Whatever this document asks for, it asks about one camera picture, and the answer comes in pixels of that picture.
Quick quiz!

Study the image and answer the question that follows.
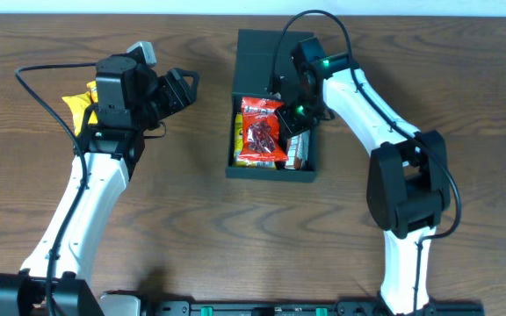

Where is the red Hacks candy bag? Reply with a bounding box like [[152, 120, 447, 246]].
[[239, 97, 287, 162]]

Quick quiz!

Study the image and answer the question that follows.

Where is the brown Pocky box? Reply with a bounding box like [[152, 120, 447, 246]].
[[285, 131, 310, 170]]

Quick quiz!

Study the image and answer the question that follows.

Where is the large yellow snack bag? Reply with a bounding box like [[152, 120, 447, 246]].
[[233, 113, 277, 169]]

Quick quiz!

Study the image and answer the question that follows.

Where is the small orange-yellow snack packet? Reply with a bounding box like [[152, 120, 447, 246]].
[[87, 81, 98, 103]]

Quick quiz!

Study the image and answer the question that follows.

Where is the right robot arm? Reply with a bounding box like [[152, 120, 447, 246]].
[[277, 38, 459, 315]]

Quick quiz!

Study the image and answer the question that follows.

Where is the yellow snack packet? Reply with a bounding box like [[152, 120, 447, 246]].
[[61, 91, 93, 136]]

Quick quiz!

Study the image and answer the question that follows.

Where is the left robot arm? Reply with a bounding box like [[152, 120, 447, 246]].
[[0, 53, 199, 315]]

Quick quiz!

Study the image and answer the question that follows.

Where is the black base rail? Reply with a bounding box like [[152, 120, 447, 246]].
[[98, 291, 486, 316]]

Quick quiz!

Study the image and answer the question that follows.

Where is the black storage box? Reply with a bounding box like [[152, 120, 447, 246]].
[[226, 29, 319, 183]]

